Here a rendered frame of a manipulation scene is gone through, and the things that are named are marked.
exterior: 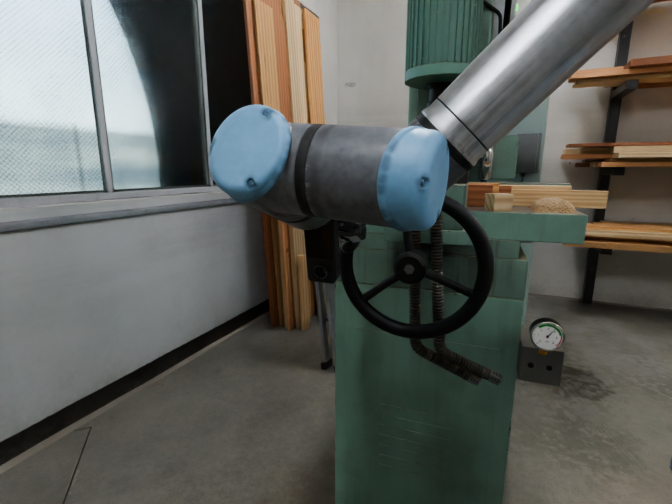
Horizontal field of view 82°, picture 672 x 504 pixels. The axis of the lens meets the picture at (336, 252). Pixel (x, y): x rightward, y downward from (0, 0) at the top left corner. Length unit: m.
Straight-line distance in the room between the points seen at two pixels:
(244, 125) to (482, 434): 0.91
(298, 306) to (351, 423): 1.38
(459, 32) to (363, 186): 0.74
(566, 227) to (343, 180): 0.65
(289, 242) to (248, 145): 2.01
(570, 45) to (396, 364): 0.77
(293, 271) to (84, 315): 1.12
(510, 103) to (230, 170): 0.29
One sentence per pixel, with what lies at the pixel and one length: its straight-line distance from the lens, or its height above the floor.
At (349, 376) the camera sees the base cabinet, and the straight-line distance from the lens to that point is 1.07.
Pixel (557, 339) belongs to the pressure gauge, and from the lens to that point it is 0.91.
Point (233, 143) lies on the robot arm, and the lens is 0.38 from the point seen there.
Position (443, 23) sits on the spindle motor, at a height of 1.30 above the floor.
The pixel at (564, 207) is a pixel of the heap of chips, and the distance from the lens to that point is 0.93.
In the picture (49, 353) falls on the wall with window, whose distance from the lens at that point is 1.79.
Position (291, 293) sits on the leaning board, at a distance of 2.42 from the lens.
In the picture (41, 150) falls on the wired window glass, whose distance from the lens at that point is 1.79.
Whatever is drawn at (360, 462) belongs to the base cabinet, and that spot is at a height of 0.20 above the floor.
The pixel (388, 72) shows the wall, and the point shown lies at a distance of 3.58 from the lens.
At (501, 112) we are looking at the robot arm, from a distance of 0.46.
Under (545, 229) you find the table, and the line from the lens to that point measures 0.91.
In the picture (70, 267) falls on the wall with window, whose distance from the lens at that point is 1.76.
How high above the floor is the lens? 0.99
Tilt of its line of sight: 12 degrees down
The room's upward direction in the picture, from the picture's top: straight up
